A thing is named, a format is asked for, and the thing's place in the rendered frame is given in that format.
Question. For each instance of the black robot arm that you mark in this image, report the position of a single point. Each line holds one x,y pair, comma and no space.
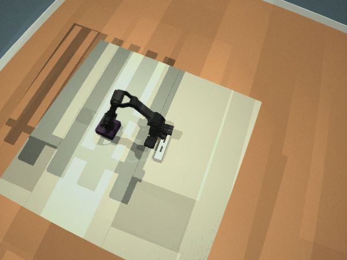
155,120

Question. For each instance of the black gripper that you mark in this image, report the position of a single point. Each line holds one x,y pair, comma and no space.
151,140

